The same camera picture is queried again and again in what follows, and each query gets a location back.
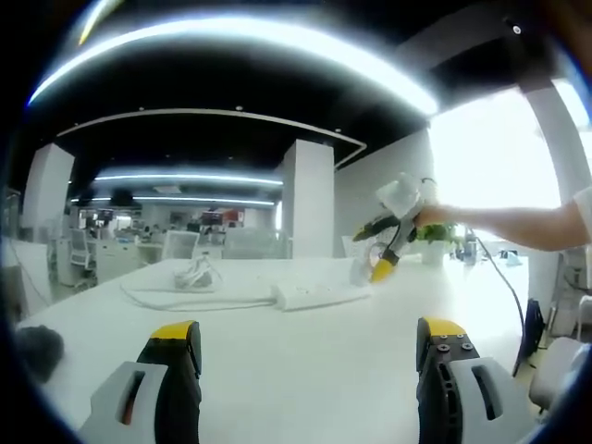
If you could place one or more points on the white charger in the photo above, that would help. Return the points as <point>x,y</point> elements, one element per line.
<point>358,273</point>

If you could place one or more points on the white power strip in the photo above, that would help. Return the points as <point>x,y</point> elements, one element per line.
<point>319,296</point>

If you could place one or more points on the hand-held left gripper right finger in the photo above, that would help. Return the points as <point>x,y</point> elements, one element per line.
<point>462,398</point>

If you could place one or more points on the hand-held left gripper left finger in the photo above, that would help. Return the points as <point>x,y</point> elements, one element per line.
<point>139,398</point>

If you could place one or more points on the dark bag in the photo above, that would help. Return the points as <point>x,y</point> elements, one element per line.
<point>532,333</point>

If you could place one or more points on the white plant pot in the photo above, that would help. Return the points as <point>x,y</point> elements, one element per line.
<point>433,254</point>

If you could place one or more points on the black rounded object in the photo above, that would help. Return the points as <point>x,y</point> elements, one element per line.
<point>39,351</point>

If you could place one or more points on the green potted plant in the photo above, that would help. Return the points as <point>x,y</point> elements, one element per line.
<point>439,233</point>

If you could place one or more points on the white square pillar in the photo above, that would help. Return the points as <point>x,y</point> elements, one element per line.
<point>309,199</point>
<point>48,185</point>

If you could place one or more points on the linear ceiling light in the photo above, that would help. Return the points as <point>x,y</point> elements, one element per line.
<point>203,200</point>
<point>189,178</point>

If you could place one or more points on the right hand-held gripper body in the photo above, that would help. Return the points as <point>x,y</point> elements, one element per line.
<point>404,194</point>

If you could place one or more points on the person's right hand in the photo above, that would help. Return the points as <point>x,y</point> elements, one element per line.
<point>437,216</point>

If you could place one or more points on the long curved ceiling light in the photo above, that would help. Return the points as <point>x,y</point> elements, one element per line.
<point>240,39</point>

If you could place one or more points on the white mesh chair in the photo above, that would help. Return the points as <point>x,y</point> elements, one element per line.
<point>351,245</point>
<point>181,245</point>
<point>252,245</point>

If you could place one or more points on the white ceiling trim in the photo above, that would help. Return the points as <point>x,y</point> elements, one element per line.
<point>208,113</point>

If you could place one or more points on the white desk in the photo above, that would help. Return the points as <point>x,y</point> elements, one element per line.
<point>287,351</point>

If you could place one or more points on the white office swivel chair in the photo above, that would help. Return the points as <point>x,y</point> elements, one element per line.
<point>82,250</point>

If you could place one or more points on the dark stand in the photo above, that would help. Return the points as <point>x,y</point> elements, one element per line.
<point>469,247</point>

